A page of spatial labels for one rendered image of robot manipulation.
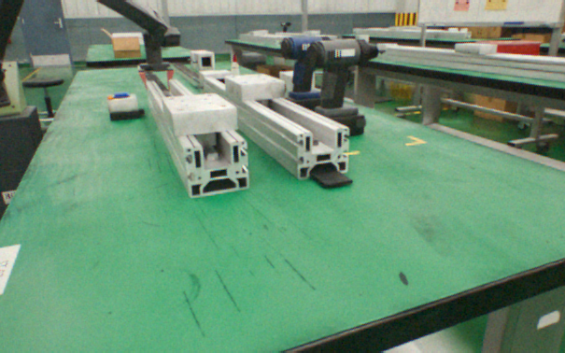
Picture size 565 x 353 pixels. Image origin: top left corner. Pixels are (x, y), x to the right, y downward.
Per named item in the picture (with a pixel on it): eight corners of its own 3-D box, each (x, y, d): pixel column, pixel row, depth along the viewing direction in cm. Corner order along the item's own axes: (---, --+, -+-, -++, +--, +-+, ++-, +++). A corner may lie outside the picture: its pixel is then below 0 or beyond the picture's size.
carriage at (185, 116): (165, 131, 83) (161, 97, 81) (218, 124, 87) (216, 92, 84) (176, 152, 69) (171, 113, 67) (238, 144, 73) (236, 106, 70)
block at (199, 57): (190, 69, 234) (189, 52, 231) (210, 68, 239) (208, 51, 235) (195, 71, 226) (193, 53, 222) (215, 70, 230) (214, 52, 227)
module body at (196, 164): (148, 107, 135) (146, 81, 132) (179, 105, 138) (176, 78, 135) (190, 198, 65) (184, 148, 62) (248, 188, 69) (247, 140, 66)
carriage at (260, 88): (226, 101, 111) (224, 76, 109) (263, 98, 115) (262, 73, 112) (242, 113, 97) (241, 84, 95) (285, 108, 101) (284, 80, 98)
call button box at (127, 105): (110, 116, 124) (106, 94, 122) (144, 112, 127) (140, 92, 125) (110, 121, 117) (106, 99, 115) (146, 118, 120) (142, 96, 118)
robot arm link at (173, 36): (146, 9, 138) (157, 28, 136) (177, 9, 145) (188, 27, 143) (140, 36, 147) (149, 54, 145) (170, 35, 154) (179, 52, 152)
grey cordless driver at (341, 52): (303, 134, 100) (303, 40, 92) (371, 124, 107) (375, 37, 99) (318, 141, 94) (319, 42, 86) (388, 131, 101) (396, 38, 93)
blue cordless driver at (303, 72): (279, 114, 122) (277, 36, 114) (337, 107, 129) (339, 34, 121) (290, 119, 115) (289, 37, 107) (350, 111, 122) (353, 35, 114)
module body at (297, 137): (205, 102, 141) (204, 77, 138) (233, 99, 145) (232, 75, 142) (298, 180, 72) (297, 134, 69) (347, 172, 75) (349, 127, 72)
